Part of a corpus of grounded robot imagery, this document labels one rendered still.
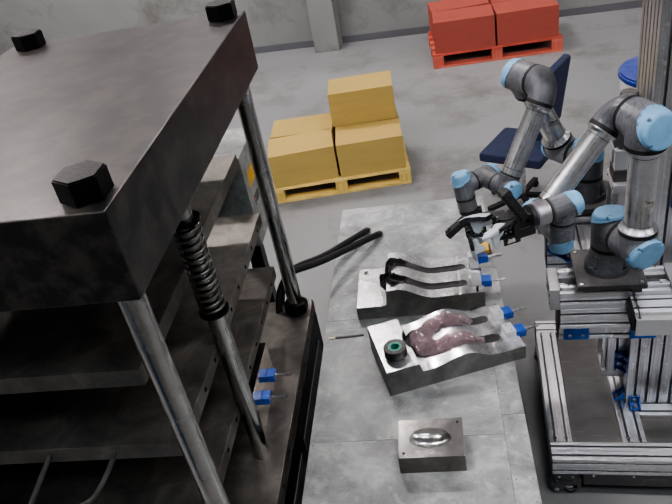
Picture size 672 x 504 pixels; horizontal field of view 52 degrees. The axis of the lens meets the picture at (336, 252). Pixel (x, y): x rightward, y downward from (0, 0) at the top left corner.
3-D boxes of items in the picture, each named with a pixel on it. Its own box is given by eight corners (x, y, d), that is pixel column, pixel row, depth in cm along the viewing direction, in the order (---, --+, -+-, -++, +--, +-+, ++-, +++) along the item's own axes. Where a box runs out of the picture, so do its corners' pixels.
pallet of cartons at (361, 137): (418, 142, 583) (410, 66, 546) (409, 196, 510) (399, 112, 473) (285, 152, 611) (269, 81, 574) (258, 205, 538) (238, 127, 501)
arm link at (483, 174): (508, 185, 262) (485, 197, 259) (489, 175, 271) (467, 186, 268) (507, 167, 258) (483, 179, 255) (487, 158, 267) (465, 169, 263)
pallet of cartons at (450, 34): (553, 26, 773) (554, -18, 747) (564, 55, 694) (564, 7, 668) (429, 40, 804) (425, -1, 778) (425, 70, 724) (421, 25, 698)
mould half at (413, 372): (496, 314, 263) (494, 291, 257) (526, 357, 241) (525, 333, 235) (371, 349, 258) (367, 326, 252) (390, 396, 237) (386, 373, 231)
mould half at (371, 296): (479, 270, 287) (477, 244, 280) (485, 310, 266) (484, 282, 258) (361, 281, 295) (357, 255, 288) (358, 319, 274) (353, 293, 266)
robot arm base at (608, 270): (626, 252, 242) (628, 229, 237) (634, 278, 230) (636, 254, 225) (581, 254, 246) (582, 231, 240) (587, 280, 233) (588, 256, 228)
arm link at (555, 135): (571, 174, 277) (518, 81, 243) (545, 162, 289) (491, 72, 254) (591, 152, 278) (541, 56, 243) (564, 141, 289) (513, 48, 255)
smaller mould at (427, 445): (463, 432, 219) (461, 417, 215) (467, 470, 206) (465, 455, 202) (400, 435, 222) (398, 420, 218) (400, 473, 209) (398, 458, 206)
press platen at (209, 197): (239, 166, 248) (235, 153, 246) (146, 385, 158) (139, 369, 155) (62, 187, 260) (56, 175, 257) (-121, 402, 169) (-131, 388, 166)
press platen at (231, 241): (262, 223, 262) (259, 212, 259) (188, 456, 171) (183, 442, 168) (83, 242, 273) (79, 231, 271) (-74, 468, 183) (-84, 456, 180)
